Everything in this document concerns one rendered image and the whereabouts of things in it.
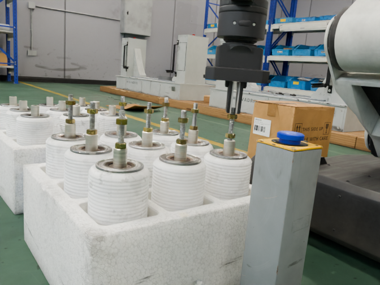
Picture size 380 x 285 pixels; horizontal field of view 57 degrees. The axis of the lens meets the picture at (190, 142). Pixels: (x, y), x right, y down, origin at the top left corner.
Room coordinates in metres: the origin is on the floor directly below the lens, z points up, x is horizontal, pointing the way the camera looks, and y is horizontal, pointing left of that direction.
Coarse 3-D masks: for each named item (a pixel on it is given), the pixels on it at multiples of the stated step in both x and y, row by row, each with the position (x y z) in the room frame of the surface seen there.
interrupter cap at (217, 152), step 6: (210, 150) 0.69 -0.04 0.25; (216, 150) 0.70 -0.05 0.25; (222, 150) 0.71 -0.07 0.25; (234, 150) 0.72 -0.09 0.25; (216, 156) 0.66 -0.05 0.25; (222, 156) 0.65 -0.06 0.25; (228, 156) 0.66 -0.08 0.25; (234, 156) 0.67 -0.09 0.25; (240, 156) 0.67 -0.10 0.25; (246, 156) 0.67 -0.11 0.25
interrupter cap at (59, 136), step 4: (52, 136) 0.70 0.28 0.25; (56, 136) 0.71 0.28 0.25; (60, 136) 0.72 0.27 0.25; (76, 136) 0.74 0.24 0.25; (80, 136) 0.74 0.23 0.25; (84, 136) 0.74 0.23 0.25; (60, 140) 0.69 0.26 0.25; (64, 140) 0.69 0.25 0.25; (68, 140) 0.69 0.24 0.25; (72, 140) 0.69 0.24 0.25; (76, 140) 0.70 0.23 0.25; (80, 140) 0.70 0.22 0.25
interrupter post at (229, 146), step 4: (224, 140) 0.68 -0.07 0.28; (228, 140) 0.68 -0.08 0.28; (232, 140) 0.68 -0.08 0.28; (224, 144) 0.68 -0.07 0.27; (228, 144) 0.67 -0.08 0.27; (232, 144) 0.68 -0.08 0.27; (224, 148) 0.68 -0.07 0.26; (228, 148) 0.67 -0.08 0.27; (232, 148) 0.68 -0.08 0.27; (224, 152) 0.68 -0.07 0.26; (228, 152) 0.67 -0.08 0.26; (232, 152) 0.68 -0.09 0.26
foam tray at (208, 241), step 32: (32, 192) 0.67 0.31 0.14; (64, 192) 0.59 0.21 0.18; (32, 224) 0.68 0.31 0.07; (64, 224) 0.52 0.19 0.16; (96, 224) 0.47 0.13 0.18; (128, 224) 0.48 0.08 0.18; (160, 224) 0.50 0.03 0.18; (192, 224) 0.54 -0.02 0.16; (224, 224) 0.58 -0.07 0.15; (64, 256) 0.51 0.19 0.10; (96, 256) 0.44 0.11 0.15; (128, 256) 0.47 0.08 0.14; (160, 256) 0.50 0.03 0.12; (192, 256) 0.54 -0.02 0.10; (224, 256) 0.59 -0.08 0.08
